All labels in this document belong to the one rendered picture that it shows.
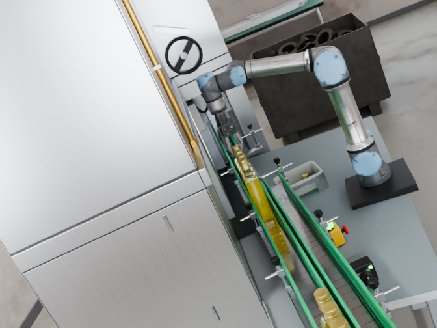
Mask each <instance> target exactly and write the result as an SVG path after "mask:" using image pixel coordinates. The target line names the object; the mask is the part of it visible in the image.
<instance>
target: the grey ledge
mask: <svg viewBox="0 0 437 328"><path fill-rule="evenodd" d="M239 242H240V244H241V247H242V250H243V252H244V254H245V257H246V261H247V262H248V265H249V268H250V270H251V273H252V276H253V278H254V281H255V283H256V286H257V288H258V291H259V294H260V296H261V299H262V302H263V305H264V307H265V310H266V313H267V315H268V317H269V321H270V323H271V325H272V328H305V326H304V324H303V322H302V320H301V318H300V316H299V314H298V312H297V310H296V308H295V306H294V304H293V302H292V300H291V298H290V296H289V293H288V292H287V293H286V292H285V289H284V287H283V282H282V279H281V278H279V277H278V275H277V276H275V277H273V278H270V279H268V280H265V277H266V276H267V275H270V274H272V273H274V272H276V270H275V268H276V266H275V265H273V264H272V262H271V256H270V254H269V252H268V250H267V248H266V246H265V244H264V242H263V240H262V237H261V235H260V233H259V232H255V233H253V234H251V235H249V236H247V237H245V238H243V239H240V240H239Z"/></svg>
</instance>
